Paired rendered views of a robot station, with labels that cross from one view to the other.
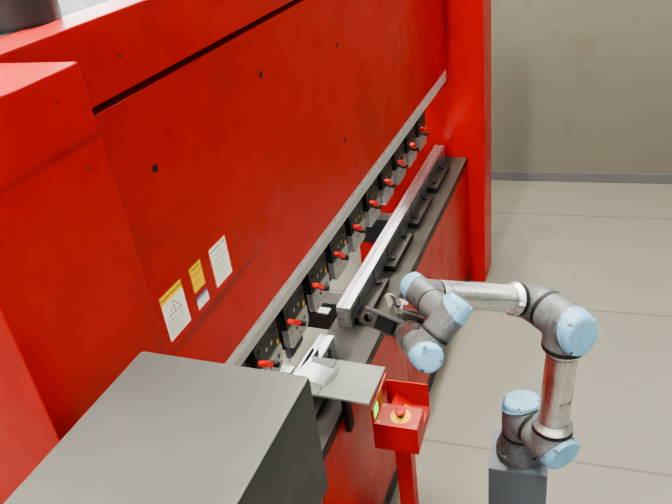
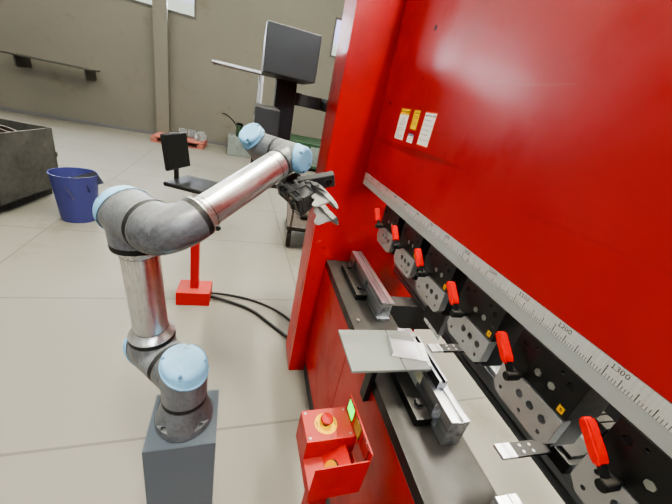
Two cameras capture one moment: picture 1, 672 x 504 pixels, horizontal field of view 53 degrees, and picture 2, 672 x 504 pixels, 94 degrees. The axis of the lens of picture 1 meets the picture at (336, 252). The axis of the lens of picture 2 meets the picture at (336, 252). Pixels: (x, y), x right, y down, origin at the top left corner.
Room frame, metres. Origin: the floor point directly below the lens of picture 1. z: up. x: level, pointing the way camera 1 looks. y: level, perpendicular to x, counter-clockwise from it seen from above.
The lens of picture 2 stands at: (2.19, -0.66, 1.67)
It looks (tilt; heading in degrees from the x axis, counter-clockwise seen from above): 24 degrees down; 138
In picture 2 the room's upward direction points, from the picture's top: 13 degrees clockwise
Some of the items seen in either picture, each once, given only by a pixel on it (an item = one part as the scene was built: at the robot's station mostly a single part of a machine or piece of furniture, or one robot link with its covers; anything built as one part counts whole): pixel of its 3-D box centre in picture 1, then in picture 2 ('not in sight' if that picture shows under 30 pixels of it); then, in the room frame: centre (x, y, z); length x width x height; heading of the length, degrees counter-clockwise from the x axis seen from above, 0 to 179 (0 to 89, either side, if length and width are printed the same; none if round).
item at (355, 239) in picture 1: (348, 225); (659, 498); (2.32, -0.06, 1.26); 0.15 x 0.09 x 0.17; 156
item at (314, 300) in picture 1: (309, 281); (485, 320); (1.96, 0.10, 1.26); 0.15 x 0.09 x 0.17; 156
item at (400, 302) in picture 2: not in sight; (436, 313); (1.55, 0.71, 0.81); 0.64 x 0.08 x 0.14; 66
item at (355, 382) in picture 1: (339, 379); (382, 349); (1.74, 0.04, 1.00); 0.26 x 0.18 x 0.01; 66
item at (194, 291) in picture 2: not in sight; (195, 254); (-0.11, -0.02, 0.42); 0.25 x 0.20 x 0.83; 66
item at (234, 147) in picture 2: not in sight; (237, 134); (-6.52, 2.80, 0.48); 1.01 x 0.81 x 0.97; 159
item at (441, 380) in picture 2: (304, 368); (426, 359); (1.83, 0.16, 0.99); 0.20 x 0.03 x 0.03; 156
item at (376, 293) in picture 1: (372, 300); not in sight; (2.33, -0.12, 0.89); 0.30 x 0.05 x 0.03; 156
